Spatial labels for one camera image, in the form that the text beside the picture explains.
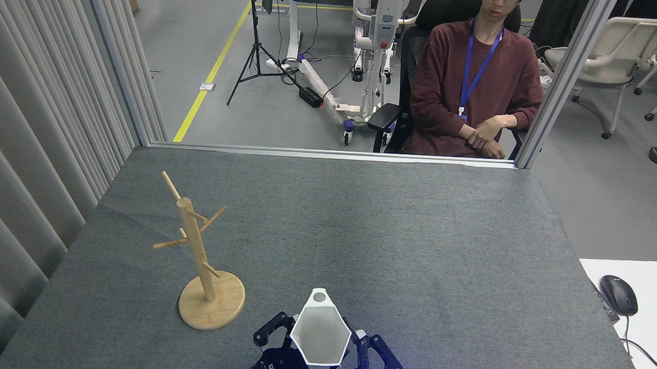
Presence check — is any slanted silver frame post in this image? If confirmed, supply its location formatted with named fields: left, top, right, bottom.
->
left=514, top=0, right=620, bottom=175

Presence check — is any silver post beside curtain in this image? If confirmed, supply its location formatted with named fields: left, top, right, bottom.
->
left=72, top=0, right=160, bottom=148

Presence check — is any white hexagonal cup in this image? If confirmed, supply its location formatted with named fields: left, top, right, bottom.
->
left=288, top=286, right=354, bottom=369

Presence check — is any black tripod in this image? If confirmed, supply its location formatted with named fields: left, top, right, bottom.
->
left=226, top=0, right=312, bottom=111

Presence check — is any silver table edge rail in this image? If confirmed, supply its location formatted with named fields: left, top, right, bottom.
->
left=149, top=140, right=519, bottom=170

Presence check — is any person's left hand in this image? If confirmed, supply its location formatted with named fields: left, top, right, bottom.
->
left=467, top=122, right=504, bottom=152

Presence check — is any grey pleated curtain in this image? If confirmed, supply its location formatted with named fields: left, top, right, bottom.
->
left=0, top=0, right=176, bottom=369

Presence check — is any black office chair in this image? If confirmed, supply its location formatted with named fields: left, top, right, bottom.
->
left=366, top=0, right=533, bottom=161

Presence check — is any person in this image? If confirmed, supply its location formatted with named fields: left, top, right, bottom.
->
left=402, top=0, right=550, bottom=161

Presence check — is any black computer mouse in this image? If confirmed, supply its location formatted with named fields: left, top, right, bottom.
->
left=597, top=274, right=640, bottom=317

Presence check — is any white stand on wheels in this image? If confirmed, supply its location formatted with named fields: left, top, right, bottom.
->
left=294, top=0, right=430, bottom=151

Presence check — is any blue lanyard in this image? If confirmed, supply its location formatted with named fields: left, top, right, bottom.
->
left=458, top=17, right=505, bottom=122

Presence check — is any white armchair on casters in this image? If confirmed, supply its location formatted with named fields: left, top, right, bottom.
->
left=536, top=13, right=657, bottom=142

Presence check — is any wooden cup rack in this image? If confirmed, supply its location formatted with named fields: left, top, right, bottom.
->
left=148, top=170, right=253, bottom=332

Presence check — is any white side desk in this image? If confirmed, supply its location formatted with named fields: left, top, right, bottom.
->
left=573, top=257, right=657, bottom=369

